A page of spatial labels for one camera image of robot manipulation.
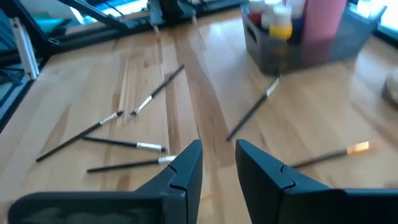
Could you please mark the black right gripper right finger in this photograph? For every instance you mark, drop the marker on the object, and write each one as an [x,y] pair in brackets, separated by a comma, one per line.
[273,199]

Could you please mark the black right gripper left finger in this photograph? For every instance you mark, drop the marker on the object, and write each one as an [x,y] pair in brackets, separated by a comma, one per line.
[174,199]

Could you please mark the black paintbrush silver ferrule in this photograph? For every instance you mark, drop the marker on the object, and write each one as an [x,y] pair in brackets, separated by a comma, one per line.
[124,165]
[248,115]
[77,137]
[118,143]
[158,89]

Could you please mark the small yellow paint bottle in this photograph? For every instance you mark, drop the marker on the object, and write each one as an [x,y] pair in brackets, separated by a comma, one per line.
[280,28]

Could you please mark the large pink paint bottle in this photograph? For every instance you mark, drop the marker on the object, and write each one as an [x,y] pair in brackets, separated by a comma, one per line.
[323,18]

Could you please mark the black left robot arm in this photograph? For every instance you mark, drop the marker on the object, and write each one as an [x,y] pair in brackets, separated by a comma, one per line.
[171,11]

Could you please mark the black paintbrush gold ferrule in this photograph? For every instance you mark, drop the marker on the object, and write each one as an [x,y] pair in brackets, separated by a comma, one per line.
[323,155]

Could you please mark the grey plastic bin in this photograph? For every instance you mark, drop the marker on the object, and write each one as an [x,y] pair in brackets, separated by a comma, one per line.
[311,59]

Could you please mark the white bulb brass lamp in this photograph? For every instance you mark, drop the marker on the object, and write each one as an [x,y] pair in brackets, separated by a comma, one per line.
[391,90]

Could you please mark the teal sheet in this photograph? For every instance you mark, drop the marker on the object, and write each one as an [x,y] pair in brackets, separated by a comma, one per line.
[49,25]

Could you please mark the white metal bracket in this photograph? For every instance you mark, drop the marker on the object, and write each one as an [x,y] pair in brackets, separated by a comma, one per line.
[26,53]

